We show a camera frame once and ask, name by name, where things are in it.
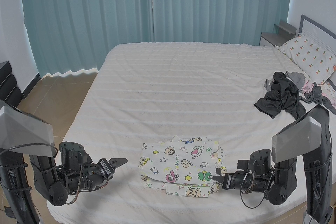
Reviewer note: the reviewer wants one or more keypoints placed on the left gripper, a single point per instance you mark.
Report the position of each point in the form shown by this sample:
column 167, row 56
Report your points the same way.
column 101, row 175

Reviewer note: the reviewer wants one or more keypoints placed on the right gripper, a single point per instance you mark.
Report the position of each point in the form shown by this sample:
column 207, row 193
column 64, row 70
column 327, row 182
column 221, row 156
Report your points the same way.
column 237, row 181

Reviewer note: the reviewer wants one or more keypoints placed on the white printed pyjama top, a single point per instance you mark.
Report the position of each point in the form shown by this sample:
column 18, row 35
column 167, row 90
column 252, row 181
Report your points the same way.
column 181, row 162

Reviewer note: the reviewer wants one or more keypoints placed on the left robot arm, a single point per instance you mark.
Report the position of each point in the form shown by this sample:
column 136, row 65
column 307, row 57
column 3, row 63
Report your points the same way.
column 23, row 131

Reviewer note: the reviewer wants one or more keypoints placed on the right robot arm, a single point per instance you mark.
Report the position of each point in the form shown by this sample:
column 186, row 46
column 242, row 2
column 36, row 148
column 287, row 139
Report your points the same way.
column 296, row 136

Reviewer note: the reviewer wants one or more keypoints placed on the bed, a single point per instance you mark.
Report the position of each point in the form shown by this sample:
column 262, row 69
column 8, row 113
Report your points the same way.
column 170, row 86

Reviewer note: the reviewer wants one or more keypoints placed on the black garment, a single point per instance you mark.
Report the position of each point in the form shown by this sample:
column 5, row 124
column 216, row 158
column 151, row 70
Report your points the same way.
column 280, row 97

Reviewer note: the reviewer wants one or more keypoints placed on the pink garment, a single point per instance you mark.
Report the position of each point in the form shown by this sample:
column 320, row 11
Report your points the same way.
column 305, row 86

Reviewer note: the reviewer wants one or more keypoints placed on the dark grey garment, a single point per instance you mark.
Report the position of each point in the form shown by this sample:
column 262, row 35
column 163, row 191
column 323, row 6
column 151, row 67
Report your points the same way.
column 316, row 93

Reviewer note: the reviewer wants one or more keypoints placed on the black chest of drawers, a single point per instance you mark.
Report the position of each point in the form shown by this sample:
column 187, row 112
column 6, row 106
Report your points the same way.
column 9, row 83

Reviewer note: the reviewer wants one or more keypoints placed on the grey bedside table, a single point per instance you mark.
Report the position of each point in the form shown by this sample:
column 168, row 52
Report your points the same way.
column 273, row 38

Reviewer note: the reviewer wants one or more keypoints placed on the white printed pillow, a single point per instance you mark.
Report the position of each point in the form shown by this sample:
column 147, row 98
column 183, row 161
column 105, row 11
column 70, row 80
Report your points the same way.
column 309, row 57

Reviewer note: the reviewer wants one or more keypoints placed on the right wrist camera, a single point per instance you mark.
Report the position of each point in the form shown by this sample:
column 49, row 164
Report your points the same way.
column 242, row 164

